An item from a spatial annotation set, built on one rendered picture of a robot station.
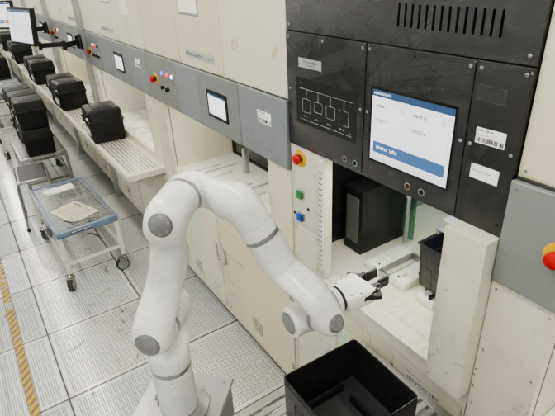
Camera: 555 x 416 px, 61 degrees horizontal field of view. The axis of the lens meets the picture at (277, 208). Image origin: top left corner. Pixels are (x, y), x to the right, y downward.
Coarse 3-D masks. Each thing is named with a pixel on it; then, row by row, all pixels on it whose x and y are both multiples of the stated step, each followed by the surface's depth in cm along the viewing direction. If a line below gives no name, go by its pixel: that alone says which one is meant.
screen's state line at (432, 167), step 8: (376, 144) 139; (384, 144) 136; (384, 152) 137; (392, 152) 134; (400, 152) 132; (400, 160) 133; (408, 160) 130; (416, 160) 127; (424, 160) 125; (424, 168) 126; (432, 168) 124; (440, 168) 121; (440, 176) 122
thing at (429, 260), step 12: (444, 228) 167; (420, 240) 165; (432, 240) 166; (420, 252) 165; (432, 252) 160; (420, 264) 167; (432, 264) 162; (420, 276) 170; (432, 276) 164; (432, 288) 166
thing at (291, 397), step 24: (336, 360) 149; (360, 360) 151; (288, 384) 136; (312, 384) 147; (336, 384) 154; (360, 384) 155; (384, 384) 143; (288, 408) 141; (312, 408) 147; (336, 408) 147; (360, 408) 144; (384, 408) 146; (408, 408) 128
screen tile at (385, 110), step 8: (376, 104) 134; (384, 104) 131; (392, 104) 129; (376, 112) 135; (384, 112) 132; (392, 112) 130; (392, 120) 130; (400, 120) 128; (376, 128) 137; (384, 128) 134; (392, 128) 131; (400, 128) 129; (376, 136) 138; (384, 136) 135; (392, 136) 132; (400, 136) 130; (400, 144) 131
